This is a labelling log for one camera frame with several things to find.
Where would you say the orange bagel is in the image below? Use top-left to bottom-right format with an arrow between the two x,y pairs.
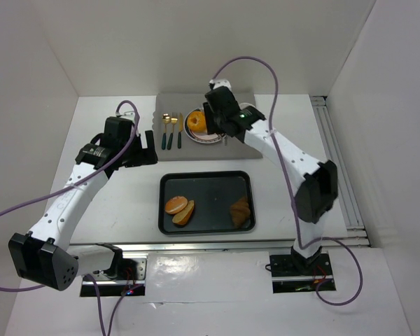
186,110 -> 207,132

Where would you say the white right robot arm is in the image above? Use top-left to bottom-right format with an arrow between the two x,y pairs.
204,79 -> 338,260

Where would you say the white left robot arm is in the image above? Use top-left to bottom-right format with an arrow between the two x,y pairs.
8,111 -> 158,291

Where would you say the small oval bread slice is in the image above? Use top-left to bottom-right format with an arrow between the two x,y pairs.
172,200 -> 195,226

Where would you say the grey cloth placemat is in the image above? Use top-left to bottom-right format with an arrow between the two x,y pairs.
152,93 -> 262,162

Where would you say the white plate teal red rim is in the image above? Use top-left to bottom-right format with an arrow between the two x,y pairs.
183,108 -> 224,144

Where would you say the sesame bun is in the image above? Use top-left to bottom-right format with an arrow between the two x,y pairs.
164,196 -> 188,215

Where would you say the black baking tray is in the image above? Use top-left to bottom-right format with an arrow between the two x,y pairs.
158,171 -> 256,237

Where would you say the brown croissant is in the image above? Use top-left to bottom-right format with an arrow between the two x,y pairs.
230,196 -> 251,229

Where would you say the gold spoon green handle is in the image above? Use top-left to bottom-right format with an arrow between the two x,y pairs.
161,113 -> 171,150

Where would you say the gold knife green handle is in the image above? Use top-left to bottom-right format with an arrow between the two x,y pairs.
177,113 -> 183,149

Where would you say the gold fork green handle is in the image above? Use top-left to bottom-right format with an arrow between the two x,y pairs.
167,113 -> 178,150

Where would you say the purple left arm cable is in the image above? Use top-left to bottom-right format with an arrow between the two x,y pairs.
0,100 -> 141,336

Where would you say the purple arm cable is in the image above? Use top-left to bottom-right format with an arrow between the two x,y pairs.
0,100 -> 141,336
209,55 -> 363,307

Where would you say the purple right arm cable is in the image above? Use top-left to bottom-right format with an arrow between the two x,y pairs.
209,55 -> 363,307

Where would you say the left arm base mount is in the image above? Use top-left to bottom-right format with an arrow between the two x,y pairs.
91,255 -> 148,298

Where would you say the aluminium front rail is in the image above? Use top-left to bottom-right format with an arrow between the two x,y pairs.
61,239 -> 297,256

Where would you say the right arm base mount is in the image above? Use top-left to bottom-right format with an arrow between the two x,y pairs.
265,248 -> 337,294

